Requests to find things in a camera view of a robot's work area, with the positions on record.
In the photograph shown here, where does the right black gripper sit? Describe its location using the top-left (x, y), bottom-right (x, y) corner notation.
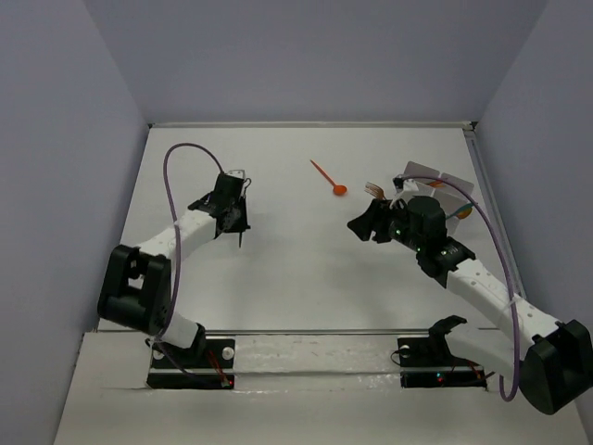
top-left (346, 197), bottom-right (424, 252)

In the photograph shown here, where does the copper metal spoon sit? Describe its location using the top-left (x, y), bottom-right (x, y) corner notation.
top-left (456, 208), bottom-right (473, 220)

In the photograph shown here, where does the teal plastic knife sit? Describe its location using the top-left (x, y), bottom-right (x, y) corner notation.
top-left (447, 203), bottom-right (474, 220)

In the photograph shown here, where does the copper metal fork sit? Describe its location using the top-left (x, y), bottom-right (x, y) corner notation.
top-left (364, 182), bottom-right (385, 200)

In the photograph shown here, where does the orange plastic spoon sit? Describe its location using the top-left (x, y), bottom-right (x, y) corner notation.
top-left (309, 159), bottom-right (347, 197)

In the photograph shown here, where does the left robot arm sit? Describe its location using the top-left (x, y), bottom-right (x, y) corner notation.
top-left (97, 170), bottom-right (251, 366)

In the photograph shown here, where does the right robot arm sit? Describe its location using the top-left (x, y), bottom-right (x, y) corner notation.
top-left (347, 196), bottom-right (592, 415)

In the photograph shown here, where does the white divided container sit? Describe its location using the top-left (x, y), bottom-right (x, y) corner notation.
top-left (403, 161), bottom-right (474, 235)

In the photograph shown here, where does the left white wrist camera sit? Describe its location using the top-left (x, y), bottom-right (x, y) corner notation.
top-left (227, 169), bottom-right (246, 180)

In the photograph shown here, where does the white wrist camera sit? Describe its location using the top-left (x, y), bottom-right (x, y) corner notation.
top-left (390, 174), bottom-right (420, 208)
top-left (227, 169), bottom-right (246, 180)

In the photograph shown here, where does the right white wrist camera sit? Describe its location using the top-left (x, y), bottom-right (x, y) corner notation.
top-left (390, 174), bottom-right (420, 208)

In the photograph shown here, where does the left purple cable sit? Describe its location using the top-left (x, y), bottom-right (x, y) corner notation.
top-left (147, 142), bottom-right (224, 376)

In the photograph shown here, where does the purple cable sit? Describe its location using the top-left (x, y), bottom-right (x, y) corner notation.
top-left (393, 173), bottom-right (521, 403)
top-left (147, 142), bottom-right (224, 376)

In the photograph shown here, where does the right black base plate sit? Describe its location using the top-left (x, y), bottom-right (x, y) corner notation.
top-left (390, 315), bottom-right (491, 389)

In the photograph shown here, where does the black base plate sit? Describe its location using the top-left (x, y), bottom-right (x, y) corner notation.
top-left (145, 336), bottom-right (235, 390)
top-left (390, 315), bottom-right (491, 389)

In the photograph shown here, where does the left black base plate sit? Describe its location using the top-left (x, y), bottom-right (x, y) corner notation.
top-left (145, 336), bottom-right (235, 390)

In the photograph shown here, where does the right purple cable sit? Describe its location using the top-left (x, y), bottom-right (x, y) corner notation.
top-left (393, 173), bottom-right (521, 403)

